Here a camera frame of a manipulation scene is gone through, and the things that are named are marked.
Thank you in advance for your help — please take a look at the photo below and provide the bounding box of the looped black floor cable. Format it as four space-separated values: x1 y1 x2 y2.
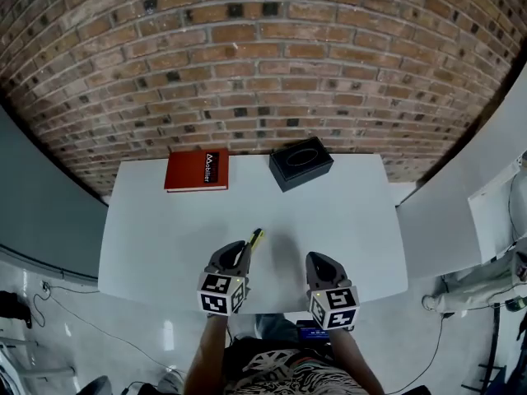
385 314 449 395

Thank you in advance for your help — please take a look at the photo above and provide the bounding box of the person's right forearm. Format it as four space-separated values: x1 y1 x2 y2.
328 328 387 395

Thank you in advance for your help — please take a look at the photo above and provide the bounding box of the black tissue box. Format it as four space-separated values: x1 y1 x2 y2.
268 136 335 193

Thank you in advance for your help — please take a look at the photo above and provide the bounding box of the thin black floor cable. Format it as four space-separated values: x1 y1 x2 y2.
31 281 187 383

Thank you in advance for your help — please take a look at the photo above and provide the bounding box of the white shelf cabinet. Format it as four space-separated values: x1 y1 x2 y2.
394 61 527 280

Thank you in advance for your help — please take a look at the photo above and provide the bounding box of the black stand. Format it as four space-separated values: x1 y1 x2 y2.
459 301 508 395

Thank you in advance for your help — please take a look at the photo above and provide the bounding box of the red book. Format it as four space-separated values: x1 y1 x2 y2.
163 147 231 194

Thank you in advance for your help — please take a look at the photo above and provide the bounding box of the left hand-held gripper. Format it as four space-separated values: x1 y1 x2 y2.
196 239 254 318

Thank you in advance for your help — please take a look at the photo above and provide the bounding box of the grey metal frame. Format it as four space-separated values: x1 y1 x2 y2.
0 326 78 388

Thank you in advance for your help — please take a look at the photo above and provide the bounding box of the person's grey trouser leg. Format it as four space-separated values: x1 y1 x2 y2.
254 313 298 342

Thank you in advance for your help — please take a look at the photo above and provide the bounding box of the person's patterned shirt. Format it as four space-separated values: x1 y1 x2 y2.
221 345 374 395

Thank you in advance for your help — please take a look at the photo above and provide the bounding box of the person's left forearm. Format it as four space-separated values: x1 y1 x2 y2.
182 314 231 395

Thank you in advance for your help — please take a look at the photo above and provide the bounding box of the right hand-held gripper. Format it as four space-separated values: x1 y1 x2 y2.
305 251 361 332

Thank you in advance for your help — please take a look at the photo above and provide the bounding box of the black device with blue screen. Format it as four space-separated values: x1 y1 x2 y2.
296 319 331 342

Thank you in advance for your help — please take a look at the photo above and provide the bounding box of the white desk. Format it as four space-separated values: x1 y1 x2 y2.
97 152 410 315

